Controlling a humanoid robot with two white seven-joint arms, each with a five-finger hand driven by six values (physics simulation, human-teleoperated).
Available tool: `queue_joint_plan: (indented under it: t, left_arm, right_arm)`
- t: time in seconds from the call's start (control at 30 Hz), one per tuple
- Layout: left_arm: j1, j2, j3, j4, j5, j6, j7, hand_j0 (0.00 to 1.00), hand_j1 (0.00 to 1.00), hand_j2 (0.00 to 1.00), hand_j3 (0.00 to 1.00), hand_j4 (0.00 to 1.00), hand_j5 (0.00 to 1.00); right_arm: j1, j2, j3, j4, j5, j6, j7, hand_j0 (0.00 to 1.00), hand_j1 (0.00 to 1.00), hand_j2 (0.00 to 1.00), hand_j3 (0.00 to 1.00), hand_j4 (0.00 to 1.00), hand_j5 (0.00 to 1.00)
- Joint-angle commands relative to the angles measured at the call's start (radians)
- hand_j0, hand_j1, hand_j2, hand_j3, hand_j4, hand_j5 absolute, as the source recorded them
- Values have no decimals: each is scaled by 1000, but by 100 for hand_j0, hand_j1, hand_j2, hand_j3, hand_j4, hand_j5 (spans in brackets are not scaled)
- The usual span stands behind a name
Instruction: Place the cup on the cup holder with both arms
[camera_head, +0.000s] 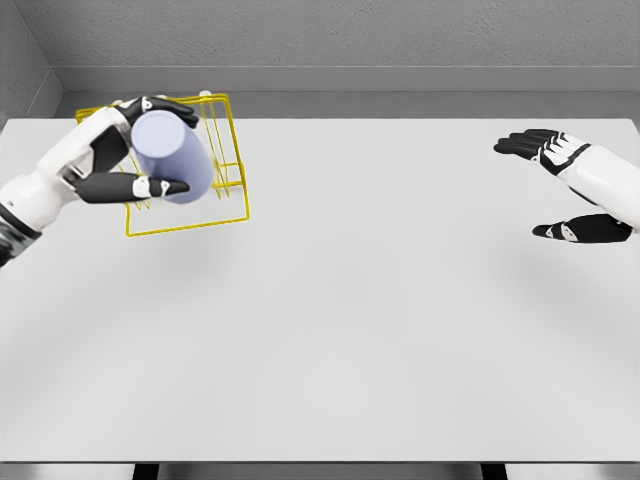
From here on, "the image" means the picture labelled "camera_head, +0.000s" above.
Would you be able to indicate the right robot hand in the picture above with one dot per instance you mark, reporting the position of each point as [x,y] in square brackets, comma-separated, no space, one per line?
[595,170]

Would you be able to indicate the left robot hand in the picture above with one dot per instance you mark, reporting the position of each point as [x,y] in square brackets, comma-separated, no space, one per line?
[75,145]

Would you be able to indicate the lavender cup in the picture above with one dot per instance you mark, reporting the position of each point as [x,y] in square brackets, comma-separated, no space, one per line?
[172,155]

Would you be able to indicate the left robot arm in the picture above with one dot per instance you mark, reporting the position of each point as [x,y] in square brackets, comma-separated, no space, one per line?
[22,200]

